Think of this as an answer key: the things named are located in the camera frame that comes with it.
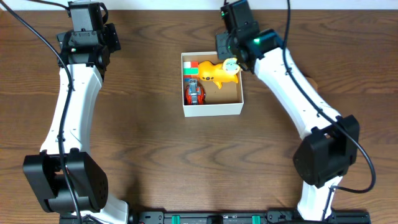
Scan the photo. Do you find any multicoloured puzzle cube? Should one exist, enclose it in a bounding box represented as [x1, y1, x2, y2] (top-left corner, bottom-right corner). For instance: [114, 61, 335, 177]
[183, 61, 198, 77]

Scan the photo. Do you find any red toy truck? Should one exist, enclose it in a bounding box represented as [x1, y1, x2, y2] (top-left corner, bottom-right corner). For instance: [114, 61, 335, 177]
[185, 78, 206, 105]

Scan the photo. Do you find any round wooden rattle toy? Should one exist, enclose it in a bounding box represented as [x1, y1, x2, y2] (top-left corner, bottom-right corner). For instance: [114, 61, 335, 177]
[222, 58, 241, 75]

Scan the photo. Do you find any brown plush toy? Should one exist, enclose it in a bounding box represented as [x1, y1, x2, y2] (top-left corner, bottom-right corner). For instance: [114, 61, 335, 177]
[306, 77, 318, 91]

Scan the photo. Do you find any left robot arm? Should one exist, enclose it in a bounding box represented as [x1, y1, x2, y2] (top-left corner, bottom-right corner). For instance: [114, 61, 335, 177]
[23, 1, 129, 223]

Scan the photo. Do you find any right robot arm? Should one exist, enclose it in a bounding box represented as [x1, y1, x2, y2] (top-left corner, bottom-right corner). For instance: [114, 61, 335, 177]
[216, 1, 359, 222]

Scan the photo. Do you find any white open cardboard box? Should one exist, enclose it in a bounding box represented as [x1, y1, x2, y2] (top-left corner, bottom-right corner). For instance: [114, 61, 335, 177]
[181, 52, 244, 117]

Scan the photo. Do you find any black mounting rail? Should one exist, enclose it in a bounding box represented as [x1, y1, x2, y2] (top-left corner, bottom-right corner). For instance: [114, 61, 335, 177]
[127, 210, 371, 224]

